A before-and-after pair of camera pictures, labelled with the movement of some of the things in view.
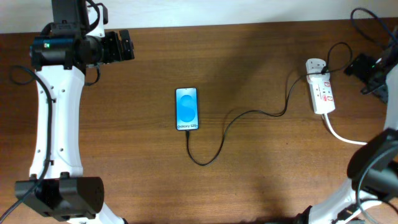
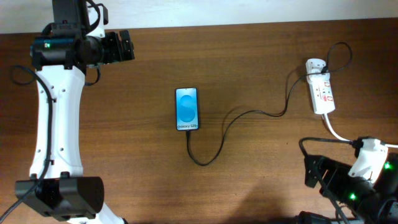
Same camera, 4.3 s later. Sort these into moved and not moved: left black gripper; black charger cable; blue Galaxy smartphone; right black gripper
Moved: right black gripper
Not moved: left black gripper; blue Galaxy smartphone; black charger cable
